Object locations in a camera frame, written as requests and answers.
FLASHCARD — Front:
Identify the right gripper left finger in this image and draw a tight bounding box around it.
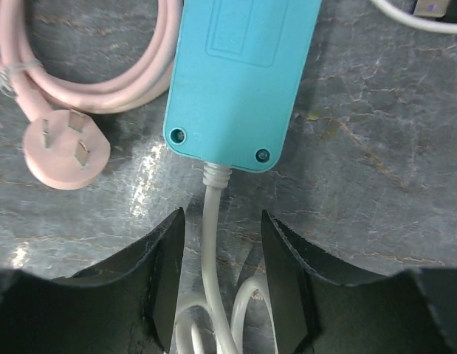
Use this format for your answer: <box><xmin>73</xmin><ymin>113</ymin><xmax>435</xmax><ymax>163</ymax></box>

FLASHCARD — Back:
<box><xmin>0</xmin><ymin>209</ymin><xmax>185</xmax><ymax>353</ymax></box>

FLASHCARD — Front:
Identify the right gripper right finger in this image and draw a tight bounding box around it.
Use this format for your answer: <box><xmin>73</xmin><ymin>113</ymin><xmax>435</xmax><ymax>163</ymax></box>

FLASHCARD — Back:
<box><xmin>261</xmin><ymin>212</ymin><xmax>457</xmax><ymax>353</ymax></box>

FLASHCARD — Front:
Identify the pink cable with plug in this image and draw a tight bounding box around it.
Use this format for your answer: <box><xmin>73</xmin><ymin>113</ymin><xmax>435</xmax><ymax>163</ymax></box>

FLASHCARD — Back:
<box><xmin>0</xmin><ymin>0</ymin><xmax>183</xmax><ymax>191</ymax></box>

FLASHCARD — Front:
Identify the teal power strip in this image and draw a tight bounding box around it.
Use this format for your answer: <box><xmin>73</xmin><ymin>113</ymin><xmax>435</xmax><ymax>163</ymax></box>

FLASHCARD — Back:
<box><xmin>163</xmin><ymin>0</ymin><xmax>321</xmax><ymax>173</ymax></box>

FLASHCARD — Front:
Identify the white usb cable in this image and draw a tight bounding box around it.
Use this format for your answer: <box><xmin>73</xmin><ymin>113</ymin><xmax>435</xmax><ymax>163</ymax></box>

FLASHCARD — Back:
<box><xmin>368</xmin><ymin>0</ymin><xmax>457</xmax><ymax>36</ymax></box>

